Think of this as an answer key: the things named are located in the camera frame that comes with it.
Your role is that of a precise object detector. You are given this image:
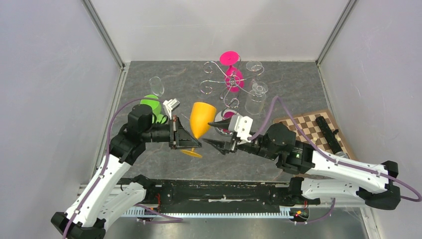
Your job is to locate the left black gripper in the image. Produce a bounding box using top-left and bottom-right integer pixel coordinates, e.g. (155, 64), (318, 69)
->
(142, 116), (202, 149)

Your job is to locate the orange wine glass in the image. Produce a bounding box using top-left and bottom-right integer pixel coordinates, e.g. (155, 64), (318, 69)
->
(190, 102), (216, 139)

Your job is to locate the chrome wine glass rack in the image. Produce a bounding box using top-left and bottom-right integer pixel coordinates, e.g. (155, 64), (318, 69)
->
(200, 53), (265, 121)

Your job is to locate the green wine glass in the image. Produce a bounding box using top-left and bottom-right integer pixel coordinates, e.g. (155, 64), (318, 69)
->
(140, 95), (168, 124)

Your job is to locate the clear wine glass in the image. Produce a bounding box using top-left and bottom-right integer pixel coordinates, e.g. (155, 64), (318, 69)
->
(149, 76), (165, 97)

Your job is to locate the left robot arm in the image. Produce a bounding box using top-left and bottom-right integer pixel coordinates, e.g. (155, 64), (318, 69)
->
(51, 105), (202, 239)

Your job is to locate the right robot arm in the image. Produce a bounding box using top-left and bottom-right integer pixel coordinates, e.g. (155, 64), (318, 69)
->
(204, 120), (401, 210)

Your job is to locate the pink wine glass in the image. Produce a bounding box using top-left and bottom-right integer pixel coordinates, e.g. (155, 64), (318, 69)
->
(219, 51), (244, 93)

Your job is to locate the wooden chessboard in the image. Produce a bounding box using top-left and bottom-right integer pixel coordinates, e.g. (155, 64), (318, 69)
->
(273, 109), (357, 160)

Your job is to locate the black bar on chessboard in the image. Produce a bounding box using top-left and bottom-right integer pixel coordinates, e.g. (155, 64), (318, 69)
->
(316, 116), (344, 155)

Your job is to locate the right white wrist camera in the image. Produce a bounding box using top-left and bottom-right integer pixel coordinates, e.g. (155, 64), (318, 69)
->
(228, 115), (253, 144)

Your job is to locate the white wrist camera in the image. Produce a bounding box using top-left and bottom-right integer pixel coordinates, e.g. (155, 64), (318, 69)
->
(228, 115), (253, 144)
(162, 98), (180, 119)

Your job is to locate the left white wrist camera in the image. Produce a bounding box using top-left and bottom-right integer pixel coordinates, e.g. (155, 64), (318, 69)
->
(162, 98), (180, 119)

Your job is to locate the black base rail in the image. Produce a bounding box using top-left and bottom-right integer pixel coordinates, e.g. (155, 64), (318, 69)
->
(108, 178), (320, 215)

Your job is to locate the white slotted cable duct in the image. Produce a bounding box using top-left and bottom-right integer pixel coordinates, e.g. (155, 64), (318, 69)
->
(121, 207), (308, 220)

